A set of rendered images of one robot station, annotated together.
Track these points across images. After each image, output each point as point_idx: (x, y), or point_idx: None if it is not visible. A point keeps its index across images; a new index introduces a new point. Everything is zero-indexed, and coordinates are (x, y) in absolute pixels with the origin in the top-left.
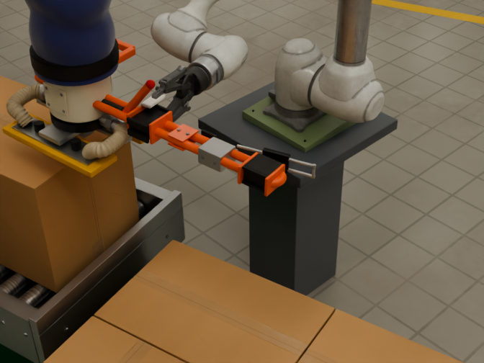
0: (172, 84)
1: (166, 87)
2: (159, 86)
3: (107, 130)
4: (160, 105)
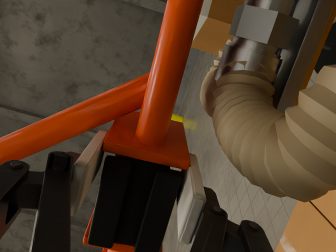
0: (30, 249)
1: (31, 205)
2: (39, 171)
3: (297, 16)
4: (97, 197)
